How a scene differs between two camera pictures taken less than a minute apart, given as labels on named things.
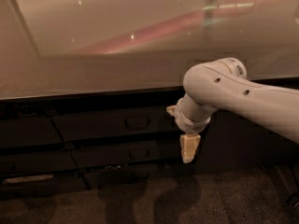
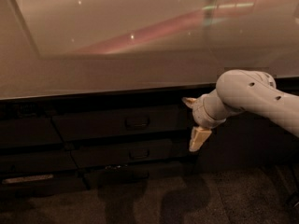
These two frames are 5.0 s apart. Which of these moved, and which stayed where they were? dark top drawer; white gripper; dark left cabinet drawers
Moved: white gripper
Stayed: dark left cabinet drawers; dark top drawer
